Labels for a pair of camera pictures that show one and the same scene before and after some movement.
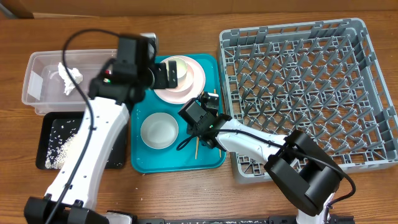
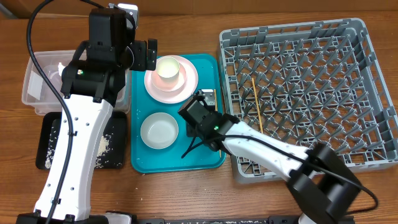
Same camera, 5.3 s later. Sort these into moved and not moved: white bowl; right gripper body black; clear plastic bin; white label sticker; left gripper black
Moved: left gripper black
Not moved: white bowl; right gripper body black; clear plastic bin; white label sticker
